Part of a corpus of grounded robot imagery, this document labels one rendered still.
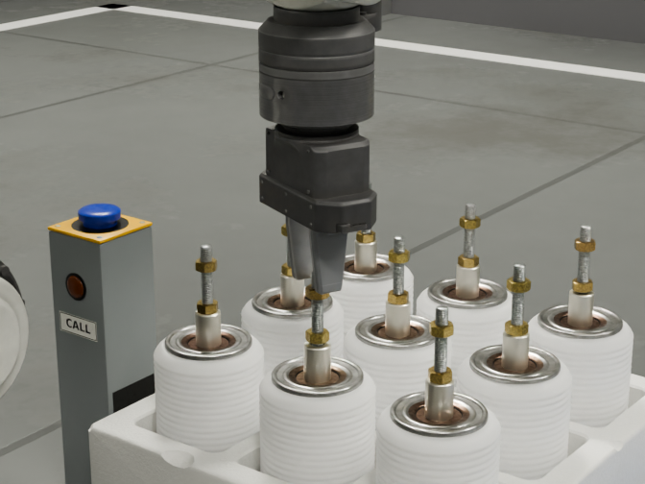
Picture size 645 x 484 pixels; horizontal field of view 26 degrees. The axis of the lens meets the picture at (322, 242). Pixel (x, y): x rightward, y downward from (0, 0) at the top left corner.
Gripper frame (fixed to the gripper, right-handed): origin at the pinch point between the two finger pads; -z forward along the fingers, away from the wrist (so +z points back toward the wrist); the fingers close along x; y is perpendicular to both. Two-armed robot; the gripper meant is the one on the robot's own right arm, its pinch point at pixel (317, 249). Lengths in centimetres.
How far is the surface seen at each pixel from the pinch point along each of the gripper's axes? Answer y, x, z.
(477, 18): 195, -243, -34
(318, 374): -0.4, 1.0, -10.3
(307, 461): -2.9, 3.6, -16.4
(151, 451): -11.5, -8.0, -18.5
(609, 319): 28.7, 2.9, -10.8
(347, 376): 1.9, 1.7, -10.8
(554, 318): 24.8, 0.0, -10.9
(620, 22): 213, -201, -31
